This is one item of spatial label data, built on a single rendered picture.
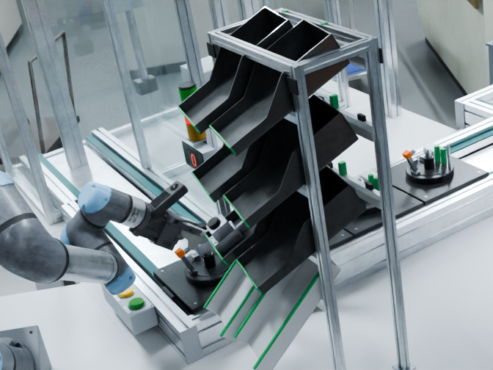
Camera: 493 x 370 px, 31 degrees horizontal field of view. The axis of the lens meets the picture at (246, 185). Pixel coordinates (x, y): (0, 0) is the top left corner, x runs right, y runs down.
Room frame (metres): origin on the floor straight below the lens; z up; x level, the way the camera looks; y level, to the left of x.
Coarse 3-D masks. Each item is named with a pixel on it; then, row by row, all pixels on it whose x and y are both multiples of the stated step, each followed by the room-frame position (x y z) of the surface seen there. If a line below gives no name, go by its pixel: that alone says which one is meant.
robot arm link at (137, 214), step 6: (132, 198) 1.94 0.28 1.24; (138, 198) 1.91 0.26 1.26; (138, 204) 1.89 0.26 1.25; (144, 204) 1.90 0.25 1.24; (132, 210) 1.87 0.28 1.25; (138, 210) 1.88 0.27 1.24; (144, 210) 1.88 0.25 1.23; (132, 216) 1.87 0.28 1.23; (138, 216) 1.87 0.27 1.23; (144, 216) 1.88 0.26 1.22; (126, 222) 1.87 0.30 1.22; (132, 222) 1.87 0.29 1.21; (138, 222) 1.87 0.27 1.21
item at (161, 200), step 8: (176, 184) 1.96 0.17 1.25; (168, 192) 1.95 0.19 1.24; (176, 192) 1.94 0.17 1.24; (184, 192) 1.94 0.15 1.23; (152, 200) 1.95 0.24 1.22; (160, 200) 1.93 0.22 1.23; (168, 200) 1.92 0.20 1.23; (176, 200) 1.93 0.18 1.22; (152, 208) 1.91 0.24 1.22; (160, 208) 1.91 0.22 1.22; (168, 208) 1.92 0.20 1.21; (152, 216) 1.90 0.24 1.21
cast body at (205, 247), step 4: (200, 224) 1.98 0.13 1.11; (204, 224) 1.98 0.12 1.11; (204, 228) 1.96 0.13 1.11; (204, 240) 1.95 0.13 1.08; (200, 244) 1.95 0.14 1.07; (204, 244) 1.95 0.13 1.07; (208, 244) 1.95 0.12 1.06; (196, 248) 1.95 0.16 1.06; (200, 248) 1.94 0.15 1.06; (204, 248) 1.95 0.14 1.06; (208, 248) 1.95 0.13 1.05; (212, 248) 1.96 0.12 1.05; (196, 252) 1.96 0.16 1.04; (200, 252) 1.94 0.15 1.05; (204, 252) 1.95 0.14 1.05
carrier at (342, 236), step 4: (340, 232) 2.05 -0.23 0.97; (344, 232) 2.05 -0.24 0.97; (336, 236) 2.03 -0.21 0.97; (340, 236) 2.03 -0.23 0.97; (344, 236) 2.03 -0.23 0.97; (348, 236) 2.02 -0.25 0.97; (352, 236) 2.03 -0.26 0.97; (332, 240) 2.02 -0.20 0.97; (336, 240) 2.02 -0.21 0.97; (340, 240) 2.01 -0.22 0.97; (344, 240) 2.01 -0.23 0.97; (348, 240) 2.02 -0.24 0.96; (332, 244) 2.00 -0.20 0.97; (336, 244) 2.00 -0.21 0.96
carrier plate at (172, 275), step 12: (168, 264) 2.05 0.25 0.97; (180, 264) 2.04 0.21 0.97; (156, 276) 2.01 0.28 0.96; (168, 276) 1.99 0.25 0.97; (180, 276) 1.98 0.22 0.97; (168, 288) 1.94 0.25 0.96; (180, 288) 1.92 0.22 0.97; (192, 288) 1.91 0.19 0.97; (204, 288) 1.90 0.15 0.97; (180, 300) 1.88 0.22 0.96; (192, 300) 1.86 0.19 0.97; (204, 300) 1.85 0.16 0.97; (192, 312) 1.82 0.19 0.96
